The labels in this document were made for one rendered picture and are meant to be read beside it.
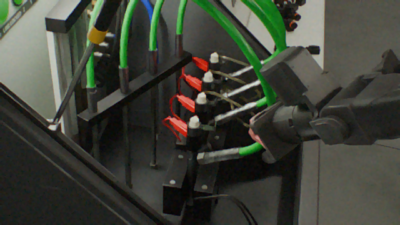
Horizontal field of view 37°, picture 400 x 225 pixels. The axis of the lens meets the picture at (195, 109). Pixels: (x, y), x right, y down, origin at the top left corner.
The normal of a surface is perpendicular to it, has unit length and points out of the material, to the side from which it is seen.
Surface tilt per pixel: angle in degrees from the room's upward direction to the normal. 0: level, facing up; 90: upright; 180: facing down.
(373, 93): 41
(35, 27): 90
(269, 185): 0
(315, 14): 0
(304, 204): 0
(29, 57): 90
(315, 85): 48
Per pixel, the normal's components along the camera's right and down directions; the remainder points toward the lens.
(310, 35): 0.04, -0.80
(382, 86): -0.56, -0.80
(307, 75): 0.33, -0.20
